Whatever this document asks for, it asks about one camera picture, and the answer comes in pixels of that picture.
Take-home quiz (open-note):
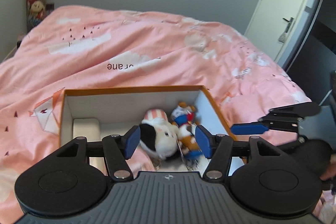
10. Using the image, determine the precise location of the person's right hand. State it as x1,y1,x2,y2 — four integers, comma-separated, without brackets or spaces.
320,155,336,190

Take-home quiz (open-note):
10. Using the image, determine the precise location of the pink mini backpack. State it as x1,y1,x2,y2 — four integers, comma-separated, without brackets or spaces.
126,146,155,177

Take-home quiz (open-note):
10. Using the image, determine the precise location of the pink patterned duvet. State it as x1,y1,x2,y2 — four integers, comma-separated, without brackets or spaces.
1,6,309,223

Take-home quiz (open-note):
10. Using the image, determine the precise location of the white door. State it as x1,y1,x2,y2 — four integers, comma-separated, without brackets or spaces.
244,0,307,61

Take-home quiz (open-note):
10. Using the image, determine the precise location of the brown raccoon plush keychain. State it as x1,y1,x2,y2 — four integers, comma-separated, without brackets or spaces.
170,102,202,170

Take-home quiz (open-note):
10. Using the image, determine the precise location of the white black plush toy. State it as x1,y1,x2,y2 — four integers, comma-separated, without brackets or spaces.
139,109,179,160

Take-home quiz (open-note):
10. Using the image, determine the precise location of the orange cardboard box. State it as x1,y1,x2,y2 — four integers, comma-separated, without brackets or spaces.
60,86,232,145

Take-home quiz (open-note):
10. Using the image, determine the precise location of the door handle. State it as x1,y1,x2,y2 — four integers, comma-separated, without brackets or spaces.
278,17,294,43

